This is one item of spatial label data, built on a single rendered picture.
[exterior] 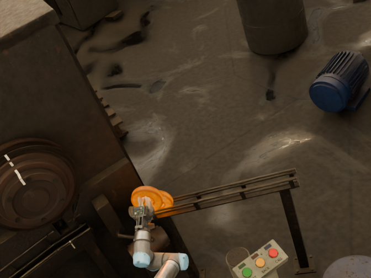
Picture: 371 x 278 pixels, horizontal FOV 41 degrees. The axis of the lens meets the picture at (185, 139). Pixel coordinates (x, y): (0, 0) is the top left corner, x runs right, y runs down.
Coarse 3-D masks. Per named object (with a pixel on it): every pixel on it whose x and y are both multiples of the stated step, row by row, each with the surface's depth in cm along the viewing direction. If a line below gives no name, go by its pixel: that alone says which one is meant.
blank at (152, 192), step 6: (144, 186) 237; (150, 186) 237; (132, 192) 240; (138, 192) 236; (144, 192) 236; (150, 192) 235; (156, 192) 236; (132, 198) 239; (156, 198) 238; (162, 198) 240; (132, 204) 242; (138, 204) 242; (156, 204) 241; (156, 210) 244
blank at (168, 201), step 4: (164, 192) 252; (164, 196) 250; (168, 196) 252; (164, 200) 252; (168, 200) 252; (172, 200) 254; (164, 204) 255; (168, 204) 254; (172, 204) 254; (160, 208) 257; (156, 212) 259
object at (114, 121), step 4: (100, 96) 466; (100, 100) 486; (104, 100) 458; (104, 104) 453; (108, 104) 452; (104, 108) 452; (108, 112) 441; (112, 112) 439; (108, 116) 432; (112, 116) 460; (112, 120) 429; (116, 120) 427; (120, 120) 426; (112, 124) 425; (116, 124) 424; (116, 128) 426; (120, 128) 439; (124, 128) 437; (116, 132) 428; (120, 132) 430; (124, 132) 432; (120, 136) 432
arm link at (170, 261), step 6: (162, 258) 224; (168, 258) 221; (174, 258) 221; (180, 258) 221; (186, 258) 223; (162, 264) 223; (168, 264) 216; (174, 264) 217; (180, 264) 220; (186, 264) 222; (162, 270) 211; (168, 270) 212; (174, 270) 215; (156, 276) 208; (162, 276) 207; (168, 276) 209; (174, 276) 214
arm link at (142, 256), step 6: (138, 240) 221; (144, 240) 221; (138, 246) 220; (144, 246) 220; (138, 252) 218; (144, 252) 218; (150, 252) 222; (138, 258) 217; (144, 258) 217; (150, 258) 222; (138, 264) 218; (144, 264) 218
